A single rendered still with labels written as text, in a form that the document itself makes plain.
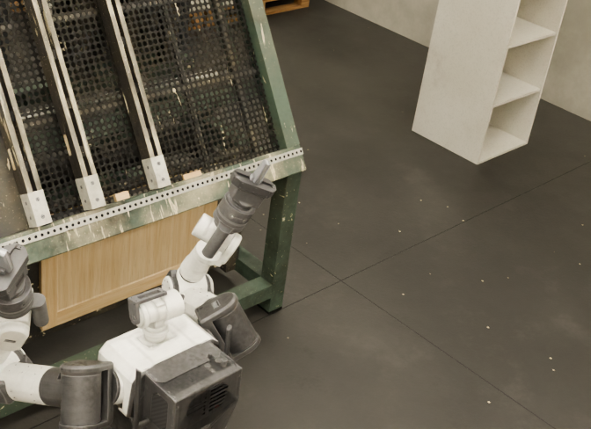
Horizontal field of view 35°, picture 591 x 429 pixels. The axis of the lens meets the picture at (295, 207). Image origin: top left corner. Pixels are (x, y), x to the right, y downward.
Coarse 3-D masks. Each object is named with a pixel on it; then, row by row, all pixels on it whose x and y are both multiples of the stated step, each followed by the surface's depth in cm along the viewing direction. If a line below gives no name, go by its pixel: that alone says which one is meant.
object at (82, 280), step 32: (160, 224) 411; (192, 224) 426; (64, 256) 381; (96, 256) 393; (128, 256) 407; (160, 256) 421; (64, 288) 390; (96, 288) 402; (128, 288) 416; (64, 320) 398
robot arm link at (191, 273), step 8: (192, 256) 253; (184, 264) 257; (192, 264) 254; (200, 264) 252; (168, 272) 262; (176, 272) 261; (184, 272) 258; (192, 272) 256; (200, 272) 256; (176, 280) 259; (184, 280) 260; (192, 280) 259; (200, 280) 263; (176, 288) 258; (184, 288) 259
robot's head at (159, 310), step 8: (168, 296) 221; (176, 296) 222; (144, 304) 219; (152, 304) 219; (160, 304) 219; (168, 304) 220; (176, 304) 221; (152, 312) 218; (160, 312) 219; (168, 312) 220; (176, 312) 222; (152, 320) 219; (160, 320) 222; (144, 328) 223; (152, 328) 222; (160, 328) 222; (168, 328) 224
